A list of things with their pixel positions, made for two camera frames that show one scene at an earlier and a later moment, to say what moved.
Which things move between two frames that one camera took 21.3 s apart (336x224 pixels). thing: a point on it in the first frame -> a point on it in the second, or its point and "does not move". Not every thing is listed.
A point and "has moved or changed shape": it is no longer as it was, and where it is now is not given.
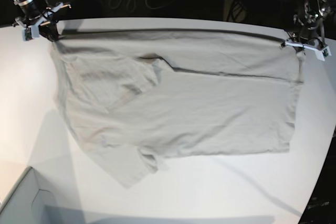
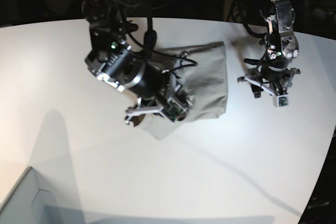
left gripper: [31, 29] -> [172, 102]
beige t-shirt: [134, 94] has moved or changed shape
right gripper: [322, 50] -> [275, 83]
